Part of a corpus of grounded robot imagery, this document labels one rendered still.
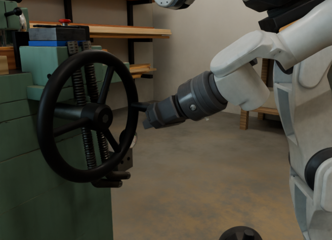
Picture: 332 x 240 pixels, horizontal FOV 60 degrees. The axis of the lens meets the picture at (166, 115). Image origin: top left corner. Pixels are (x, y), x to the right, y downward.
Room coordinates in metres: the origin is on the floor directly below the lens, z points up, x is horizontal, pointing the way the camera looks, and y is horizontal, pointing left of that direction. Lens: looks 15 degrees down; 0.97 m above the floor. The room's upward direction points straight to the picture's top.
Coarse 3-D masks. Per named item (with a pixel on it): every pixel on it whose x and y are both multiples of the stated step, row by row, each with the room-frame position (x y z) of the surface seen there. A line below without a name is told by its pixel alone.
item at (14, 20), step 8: (0, 0) 0.75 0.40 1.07; (8, 0) 0.77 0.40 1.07; (0, 8) 0.75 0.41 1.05; (8, 8) 0.77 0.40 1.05; (0, 16) 0.75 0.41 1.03; (8, 16) 0.76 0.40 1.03; (16, 16) 0.78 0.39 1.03; (0, 24) 0.74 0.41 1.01; (8, 24) 0.76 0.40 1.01; (16, 24) 0.78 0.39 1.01; (0, 32) 0.78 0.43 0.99
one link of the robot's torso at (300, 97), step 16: (304, 64) 0.70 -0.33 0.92; (320, 64) 0.70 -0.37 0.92; (288, 80) 0.86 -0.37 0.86; (304, 80) 0.70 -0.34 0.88; (320, 80) 0.71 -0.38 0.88; (288, 96) 0.83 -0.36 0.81; (304, 96) 0.71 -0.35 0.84; (320, 96) 0.71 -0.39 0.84; (288, 112) 0.83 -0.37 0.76; (304, 112) 0.73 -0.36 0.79; (320, 112) 0.74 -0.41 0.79; (288, 128) 0.83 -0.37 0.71; (304, 128) 0.74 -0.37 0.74; (320, 128) 0.74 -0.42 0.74; (304, 144) 0.74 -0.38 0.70; (320, 144) 0.74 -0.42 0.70; (304, 160) 0.74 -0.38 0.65; (320, 160) 0.72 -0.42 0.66; (304, 176) 0.74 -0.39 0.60
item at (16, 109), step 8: (88, 96) 0.83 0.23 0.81; (0, 104) 0.61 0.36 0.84; (8, 104) 0.62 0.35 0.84; (16, 104) 0.64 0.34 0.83; (24, 104) 0.65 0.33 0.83; (32, 104) 0.67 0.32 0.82; (72, 104) 0.77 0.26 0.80; (0, 112) 0.61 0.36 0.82; (8, 112) 0.62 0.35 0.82; (16, 112) 0.64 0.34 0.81; (24, 112) 0.65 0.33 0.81; (32, 112) 0.67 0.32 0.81; (0, 120) 0.60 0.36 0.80
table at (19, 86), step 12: (12, 72) 0.68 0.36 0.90; (24, 72) 0.68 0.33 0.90; (0, 84) 0.61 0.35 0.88; (12, 84) 0.64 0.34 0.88; (24, 84) 0.66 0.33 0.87; (84, 84) 0.69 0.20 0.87; (0, 96) 0.61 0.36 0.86; (12, 96) 0.63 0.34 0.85; (24, 96) 0.66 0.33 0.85; (36, 96) 0.64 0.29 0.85; (60, 96) 0.63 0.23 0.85; (72, 96) 0.66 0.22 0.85
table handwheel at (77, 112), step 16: (64, 64) 0.54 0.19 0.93; (80, 64) 0.56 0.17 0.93; (112, 64) 0.65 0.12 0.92; (48, 80) 0.52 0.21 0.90; (64, 80) 0.53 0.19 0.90; (128, 80) 0.69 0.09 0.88; (48, 96) 0.50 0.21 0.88; (128, 96) 0.71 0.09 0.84; (48, 112) 0.49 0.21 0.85; (64, 112) 0.64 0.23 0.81; (80, 112) 0.61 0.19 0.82; (96, 112) 0.58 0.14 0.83; (128, 112) 0.71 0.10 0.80; (48, 128) 0.49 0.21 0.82; (64, 128) 0.53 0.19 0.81; (96, 128) 0.58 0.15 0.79; (128, 128) 0.70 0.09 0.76; (48, 144) 0.49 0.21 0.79; (112, 144) 0.64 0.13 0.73; (128, 144) 0.68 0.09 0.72; (48, 160) 0.49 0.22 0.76; (64, 160) 0.52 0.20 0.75; (112, 160) 0.63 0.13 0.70; (64, 176) 0.52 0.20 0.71; (80, 176) 0.54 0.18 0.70; (96, 176) 0.58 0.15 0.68
